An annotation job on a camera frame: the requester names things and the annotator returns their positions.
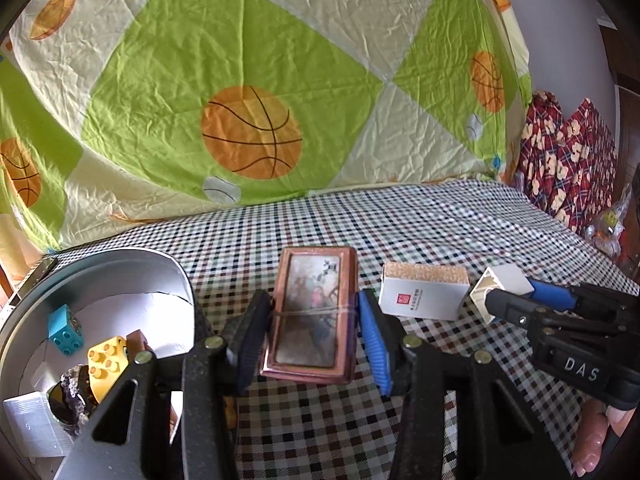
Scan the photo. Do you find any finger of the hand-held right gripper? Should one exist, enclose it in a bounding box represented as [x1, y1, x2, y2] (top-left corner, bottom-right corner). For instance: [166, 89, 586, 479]
[484, 287, 553, 343]
[525, 279, 640, 322]

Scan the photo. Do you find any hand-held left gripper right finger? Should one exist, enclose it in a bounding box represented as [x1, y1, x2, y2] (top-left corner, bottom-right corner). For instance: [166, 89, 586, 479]
[356, 287, 572, 480]

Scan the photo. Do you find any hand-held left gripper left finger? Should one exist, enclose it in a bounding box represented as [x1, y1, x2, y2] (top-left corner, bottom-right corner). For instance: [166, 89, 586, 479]
[54, 289, 274, 480]

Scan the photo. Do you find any white toy brick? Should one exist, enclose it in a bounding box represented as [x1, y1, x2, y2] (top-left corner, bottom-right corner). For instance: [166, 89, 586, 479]
[467, 263, 535, 326]

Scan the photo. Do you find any pink framed picture box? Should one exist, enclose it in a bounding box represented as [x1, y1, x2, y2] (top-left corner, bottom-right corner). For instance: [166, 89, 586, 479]
[259, 246, 359, 386]

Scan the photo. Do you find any round black cookie tin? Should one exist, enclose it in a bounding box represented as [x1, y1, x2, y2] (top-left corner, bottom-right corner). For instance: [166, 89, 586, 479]
[0, 247, 202, 480]

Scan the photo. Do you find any yellow toy brick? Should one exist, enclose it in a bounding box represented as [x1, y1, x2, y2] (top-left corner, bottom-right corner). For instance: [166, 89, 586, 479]
[87, 336, 129, 404]

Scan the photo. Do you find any sequined cloth pouch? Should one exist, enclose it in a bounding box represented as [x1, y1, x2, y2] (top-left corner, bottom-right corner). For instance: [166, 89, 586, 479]
[47, 365, 102, 437]

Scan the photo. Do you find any blue toy brick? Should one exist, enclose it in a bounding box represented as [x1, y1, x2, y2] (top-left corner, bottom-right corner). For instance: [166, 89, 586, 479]
[47, 304, 84, 356]

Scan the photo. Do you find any clear plastic box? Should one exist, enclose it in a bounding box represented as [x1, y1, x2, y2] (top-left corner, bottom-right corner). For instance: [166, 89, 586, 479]
[2, 392, 77, 459]

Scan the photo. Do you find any person's right hand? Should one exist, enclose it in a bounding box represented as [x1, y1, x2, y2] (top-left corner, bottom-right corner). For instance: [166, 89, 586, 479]
[571, 400, 637, 479]

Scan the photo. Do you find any white box with gold glitter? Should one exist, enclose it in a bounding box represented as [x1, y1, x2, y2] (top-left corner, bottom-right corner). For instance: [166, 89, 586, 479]
[378, 261, 471, 322]

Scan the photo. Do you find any clear bag with yellow smiley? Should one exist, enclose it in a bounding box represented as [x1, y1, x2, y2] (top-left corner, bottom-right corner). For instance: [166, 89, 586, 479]
[582, 185, 634, 262]

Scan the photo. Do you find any brown block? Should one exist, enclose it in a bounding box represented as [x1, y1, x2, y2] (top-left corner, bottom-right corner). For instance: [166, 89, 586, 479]
[125, 329, 155, 362]

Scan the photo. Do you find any white paper liner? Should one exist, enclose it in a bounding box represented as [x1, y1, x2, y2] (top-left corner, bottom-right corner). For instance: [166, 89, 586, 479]
[17, 290, 195, 396]

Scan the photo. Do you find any checked bed sheet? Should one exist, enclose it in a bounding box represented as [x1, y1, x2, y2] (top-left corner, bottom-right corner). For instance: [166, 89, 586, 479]
[47, 179, 640, 480]

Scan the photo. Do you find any red plaid bear cloth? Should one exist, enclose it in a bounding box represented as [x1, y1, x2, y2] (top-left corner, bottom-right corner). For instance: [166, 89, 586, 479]
[504, 90, 619, 242]

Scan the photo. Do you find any basketball print quilt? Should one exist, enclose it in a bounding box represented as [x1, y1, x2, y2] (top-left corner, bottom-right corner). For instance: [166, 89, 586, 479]
[0, 0, 534, 263]

